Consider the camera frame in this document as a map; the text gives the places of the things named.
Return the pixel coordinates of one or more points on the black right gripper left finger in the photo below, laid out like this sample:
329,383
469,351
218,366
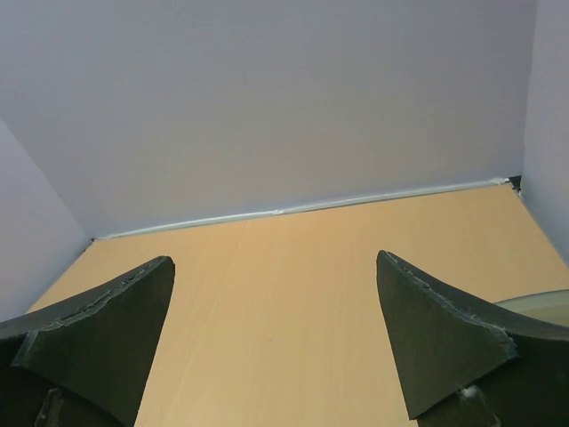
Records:
85,360

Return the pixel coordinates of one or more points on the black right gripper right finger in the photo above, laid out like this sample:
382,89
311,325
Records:
464,361

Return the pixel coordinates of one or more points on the translucent blue plastic bin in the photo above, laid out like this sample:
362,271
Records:
551,307

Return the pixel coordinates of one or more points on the aluminium table frame rail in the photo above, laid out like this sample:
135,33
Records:
514,182

